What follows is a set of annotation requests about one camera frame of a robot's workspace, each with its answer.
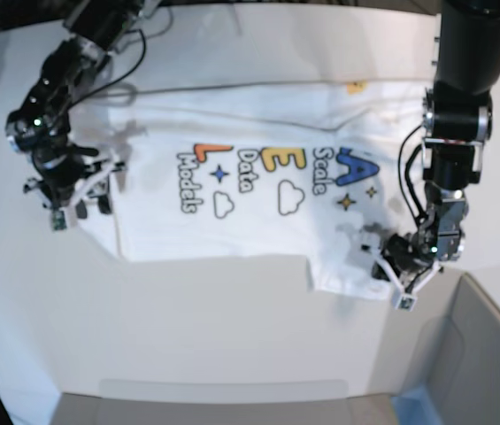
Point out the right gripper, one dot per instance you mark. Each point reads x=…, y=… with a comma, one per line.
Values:
x=70, y=177

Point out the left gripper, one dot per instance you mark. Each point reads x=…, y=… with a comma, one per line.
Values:
x=397, y=261

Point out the white printed t-shirt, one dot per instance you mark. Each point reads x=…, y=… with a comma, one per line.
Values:
x=300, y=170

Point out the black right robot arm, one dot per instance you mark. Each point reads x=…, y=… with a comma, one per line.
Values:
x=40, y=128

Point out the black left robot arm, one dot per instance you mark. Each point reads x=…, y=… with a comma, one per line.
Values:
x=456, y=124

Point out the grey partition panel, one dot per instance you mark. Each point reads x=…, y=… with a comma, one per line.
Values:
x=448, y=348

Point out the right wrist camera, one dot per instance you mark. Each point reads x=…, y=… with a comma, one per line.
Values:
x=58, y=220

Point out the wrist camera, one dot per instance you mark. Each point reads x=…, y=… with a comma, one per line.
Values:
x=58, y=220
x=404, y=302

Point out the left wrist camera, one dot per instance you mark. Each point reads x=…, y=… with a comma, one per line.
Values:
x=404, y=302

